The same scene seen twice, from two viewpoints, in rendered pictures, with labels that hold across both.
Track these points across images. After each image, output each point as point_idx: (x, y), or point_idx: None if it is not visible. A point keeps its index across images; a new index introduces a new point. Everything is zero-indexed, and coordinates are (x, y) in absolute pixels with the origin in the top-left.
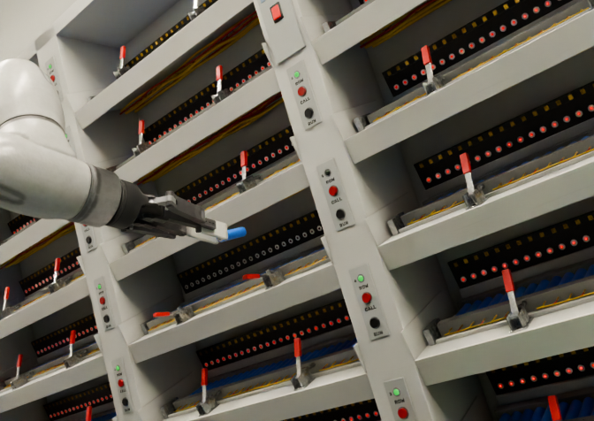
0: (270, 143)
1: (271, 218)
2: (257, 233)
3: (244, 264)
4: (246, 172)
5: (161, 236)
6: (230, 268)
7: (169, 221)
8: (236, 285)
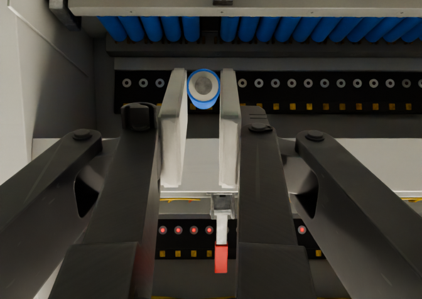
0: (233, 249)
1: (294, 135)
2: (333, 124)
3: (377, 78)
4: (216, 229)
5: (355, 164)
6: (412, 82)
7: (134, 227)
8: (365, 16)
